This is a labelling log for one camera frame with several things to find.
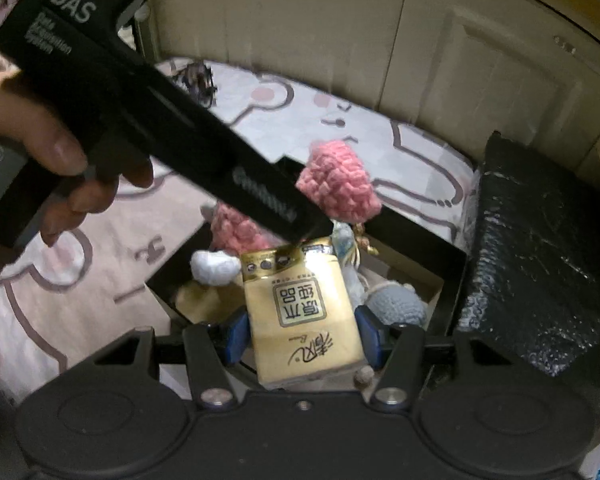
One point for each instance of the pink crochet ball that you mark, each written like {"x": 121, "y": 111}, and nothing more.
{"x": 337, "y": 182}

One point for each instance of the white cabinet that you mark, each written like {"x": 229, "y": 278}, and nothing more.
{"x": 380, "y": 35}

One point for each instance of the black bubble wrap package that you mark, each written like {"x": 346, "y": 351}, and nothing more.
{"x": 530, "y": 240}

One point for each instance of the black cardboard box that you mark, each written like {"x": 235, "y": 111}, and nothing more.
{"x": 415, "y": 232}

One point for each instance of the bear printed blanket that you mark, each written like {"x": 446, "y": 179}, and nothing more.
{"x": 305, "y": 110}

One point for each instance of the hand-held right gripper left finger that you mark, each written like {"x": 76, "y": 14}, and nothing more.
{"x": 239, "y": 337}

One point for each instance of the person's left hand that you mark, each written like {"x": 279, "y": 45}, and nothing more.
{"x": 30, "y": 120}

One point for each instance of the silver braided tassel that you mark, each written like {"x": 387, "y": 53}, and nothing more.
{"x": 344, "y": 247}

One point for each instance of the grey crochet doll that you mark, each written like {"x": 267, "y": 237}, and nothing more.
{"x": 400, "y": 307}

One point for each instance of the yellow tissue pack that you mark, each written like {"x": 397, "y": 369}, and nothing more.
{"x": 300, "y": 330}

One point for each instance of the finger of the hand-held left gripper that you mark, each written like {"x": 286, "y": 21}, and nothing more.
{"x": 260, "y": 190}

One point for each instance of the pink crochet doll white face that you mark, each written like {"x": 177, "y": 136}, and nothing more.
{"x": 235, "y": 225}

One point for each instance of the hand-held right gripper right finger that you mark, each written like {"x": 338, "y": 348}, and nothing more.
{"x": 369, "y": 337}

